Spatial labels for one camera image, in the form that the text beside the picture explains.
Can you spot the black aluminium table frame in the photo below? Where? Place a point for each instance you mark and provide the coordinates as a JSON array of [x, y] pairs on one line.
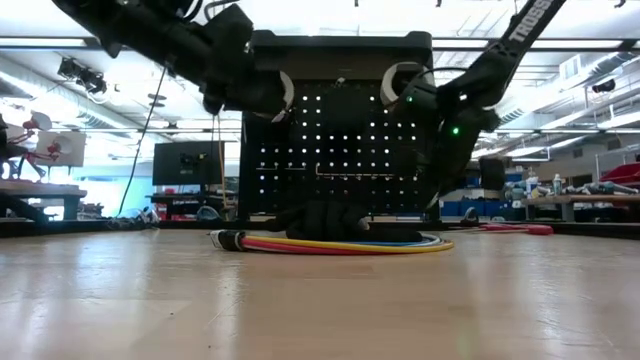
[[50, 227]]

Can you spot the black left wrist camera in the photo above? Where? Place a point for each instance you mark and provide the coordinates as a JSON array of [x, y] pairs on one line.
[[227, 27]]

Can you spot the black ceiling camera rig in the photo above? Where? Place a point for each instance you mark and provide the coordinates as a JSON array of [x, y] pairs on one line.
[[82, 75]]

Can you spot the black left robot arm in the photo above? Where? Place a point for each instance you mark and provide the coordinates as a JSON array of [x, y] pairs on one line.
[[150, 40]]

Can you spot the wooden workbench with clutter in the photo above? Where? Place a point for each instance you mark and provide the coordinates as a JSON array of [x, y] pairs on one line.
[[575, 199]]

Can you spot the blue storage bin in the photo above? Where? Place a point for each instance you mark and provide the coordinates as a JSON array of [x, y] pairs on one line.
[[475, 207]]

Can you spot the clear plastic bottle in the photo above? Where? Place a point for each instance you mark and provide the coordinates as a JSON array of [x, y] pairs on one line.
[[557, 186]]

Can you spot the black monitor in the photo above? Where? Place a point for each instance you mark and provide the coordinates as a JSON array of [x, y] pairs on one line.
[[175, 165]]

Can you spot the black ceiling projector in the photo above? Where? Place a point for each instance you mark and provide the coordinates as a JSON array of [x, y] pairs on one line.
[[604, 86]]

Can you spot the red robot figure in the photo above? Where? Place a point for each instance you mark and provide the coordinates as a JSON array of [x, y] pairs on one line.
[[31, 124]]

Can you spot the red storage bin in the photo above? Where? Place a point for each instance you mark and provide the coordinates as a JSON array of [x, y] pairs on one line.
[[625, 175]]

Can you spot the wooden workbench with dark legs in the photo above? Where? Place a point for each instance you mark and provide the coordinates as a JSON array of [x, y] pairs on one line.
[[40, 191]]

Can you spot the white board with red print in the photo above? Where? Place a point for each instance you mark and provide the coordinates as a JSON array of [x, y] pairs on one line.
[[75, 150]]

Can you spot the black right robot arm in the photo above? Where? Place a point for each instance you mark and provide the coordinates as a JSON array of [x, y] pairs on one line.
[[500, 55]]

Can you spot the black work glove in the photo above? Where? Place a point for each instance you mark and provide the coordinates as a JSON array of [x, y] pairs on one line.
[[325, 220], [400, 236]]

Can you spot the white masking tape roll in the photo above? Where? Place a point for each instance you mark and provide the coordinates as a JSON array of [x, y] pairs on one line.
[[387, 85], [290, 92]]

